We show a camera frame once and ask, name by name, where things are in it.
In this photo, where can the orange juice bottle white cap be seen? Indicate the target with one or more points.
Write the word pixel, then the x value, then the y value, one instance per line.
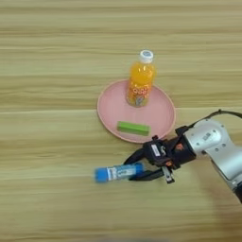
pixel 140 85

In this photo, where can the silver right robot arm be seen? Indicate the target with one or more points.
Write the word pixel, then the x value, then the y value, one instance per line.
pixel 214 141

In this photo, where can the blue glue stick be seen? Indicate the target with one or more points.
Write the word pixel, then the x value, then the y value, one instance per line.
pixel 116 172

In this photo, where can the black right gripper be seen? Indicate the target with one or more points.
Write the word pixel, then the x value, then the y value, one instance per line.
pixel 179 151

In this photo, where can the green rectangular block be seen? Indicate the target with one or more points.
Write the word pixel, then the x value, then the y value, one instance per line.
pixel 134 128

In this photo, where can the pink round plate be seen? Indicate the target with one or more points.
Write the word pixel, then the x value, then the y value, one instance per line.
pixel 157 113

